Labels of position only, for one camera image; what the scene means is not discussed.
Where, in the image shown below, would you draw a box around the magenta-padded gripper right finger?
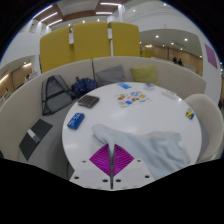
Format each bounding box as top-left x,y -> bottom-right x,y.
112,143 -> 156,190

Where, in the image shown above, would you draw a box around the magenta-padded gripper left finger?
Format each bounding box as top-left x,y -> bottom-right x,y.
69,143 -> 113,190

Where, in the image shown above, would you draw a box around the light blue towel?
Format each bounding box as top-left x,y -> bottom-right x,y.
91,123 -> 192,181

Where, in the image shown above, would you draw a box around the small blue box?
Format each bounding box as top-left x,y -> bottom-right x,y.
66,112 -> 86,130

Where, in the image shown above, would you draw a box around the colourful sticker sheet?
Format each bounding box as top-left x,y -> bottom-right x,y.
114,90 -> 151,108

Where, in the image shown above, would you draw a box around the black laptop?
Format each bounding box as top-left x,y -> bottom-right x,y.
18,118 -> 54,162

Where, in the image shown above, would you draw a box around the blue card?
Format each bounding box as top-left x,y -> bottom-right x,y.
117,82 -> 133,90

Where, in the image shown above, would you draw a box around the dark blue dotted bag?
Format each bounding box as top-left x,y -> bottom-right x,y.
70,76 -> 98,98

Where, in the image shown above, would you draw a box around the small white-blue packet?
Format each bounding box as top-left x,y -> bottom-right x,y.
143,82 -> 156,90

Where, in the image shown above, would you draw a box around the grey mesh backpack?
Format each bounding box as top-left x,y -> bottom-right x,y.
41,74 -> 75,117

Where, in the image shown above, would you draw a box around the flat white box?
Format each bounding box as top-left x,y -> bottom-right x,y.
161,89 -> 178,100

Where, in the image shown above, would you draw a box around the yellow and blue toy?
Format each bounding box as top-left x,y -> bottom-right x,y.
185,107 -> 196,120

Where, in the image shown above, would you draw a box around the grey armchair seat cushion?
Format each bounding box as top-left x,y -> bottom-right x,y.
199,119 -> 212,161

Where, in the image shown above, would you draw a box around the yellow-green cushion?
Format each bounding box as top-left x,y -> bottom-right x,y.
129,64 -> 160,86

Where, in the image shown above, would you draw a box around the curved beige sofa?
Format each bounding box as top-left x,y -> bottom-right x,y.
0,55 -> 208,161

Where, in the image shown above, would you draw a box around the white round armchair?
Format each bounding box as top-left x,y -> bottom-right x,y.
183,93 -> 224,164

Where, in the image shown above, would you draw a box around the yellow partition panel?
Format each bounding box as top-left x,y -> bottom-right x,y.
72,21 -> 112,62
109,21 -> 141,58
39,26 -> 75,74

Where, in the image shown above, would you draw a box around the ceiling lights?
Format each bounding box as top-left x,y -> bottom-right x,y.
31,1 -> 201,51

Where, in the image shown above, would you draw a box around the purple wall panel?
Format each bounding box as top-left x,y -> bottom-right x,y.
204,43 -> 218,70

